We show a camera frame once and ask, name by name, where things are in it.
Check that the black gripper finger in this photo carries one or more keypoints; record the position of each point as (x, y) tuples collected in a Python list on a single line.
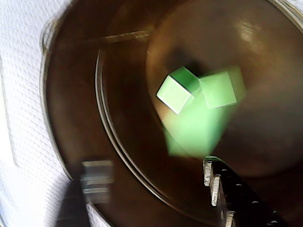
[(97, 179), (239, 201)]

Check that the green cube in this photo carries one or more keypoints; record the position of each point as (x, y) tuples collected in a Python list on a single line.
[(174, 94), (217, 92)]

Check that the black round metal pot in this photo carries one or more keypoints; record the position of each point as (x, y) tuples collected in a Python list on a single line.
[(118, 106)]

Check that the blue woven table cloth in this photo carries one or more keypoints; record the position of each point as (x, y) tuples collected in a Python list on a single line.
[(19, 71)]

